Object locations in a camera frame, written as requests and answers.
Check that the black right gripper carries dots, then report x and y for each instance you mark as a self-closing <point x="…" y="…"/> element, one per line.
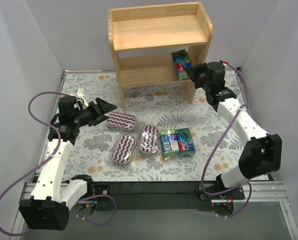
<point x="197" y="74"/>

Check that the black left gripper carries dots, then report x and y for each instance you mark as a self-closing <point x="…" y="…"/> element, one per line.
<point x="96" y="112"/>

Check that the green blue sponge pack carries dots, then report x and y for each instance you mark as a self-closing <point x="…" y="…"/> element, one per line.
<point x="181" y="61"/>
<point x="185" y="142"/>
<point x="169" y="143"/>

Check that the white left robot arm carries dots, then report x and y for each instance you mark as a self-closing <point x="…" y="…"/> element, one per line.
<point x="48" y="206"/>

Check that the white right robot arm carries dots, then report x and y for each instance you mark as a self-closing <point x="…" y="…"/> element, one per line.
<point x="262" y="151"/>

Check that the wooden two-tier shelf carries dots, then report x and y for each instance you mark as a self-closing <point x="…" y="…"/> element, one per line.
<point x="156" y="27"/>

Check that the pink wavy sponge top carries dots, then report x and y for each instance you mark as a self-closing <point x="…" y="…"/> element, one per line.
<point x="121" y="121"/>

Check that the pink wavy sponge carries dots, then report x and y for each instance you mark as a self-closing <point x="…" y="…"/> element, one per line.
<point x="123" y="150"/>
<point x="121" y="121"/>
<point x="148" y="144"/>

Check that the pink wavy sponge lower left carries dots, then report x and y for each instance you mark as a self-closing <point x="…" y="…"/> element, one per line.
<point x="123" y="150"/>

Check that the pink wavy sponge middle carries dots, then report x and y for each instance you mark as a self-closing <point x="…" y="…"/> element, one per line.
<point x="148" y="144"/>

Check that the white cable connector tag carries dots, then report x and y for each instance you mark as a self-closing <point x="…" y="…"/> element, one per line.
<point x="81" y="95"/>

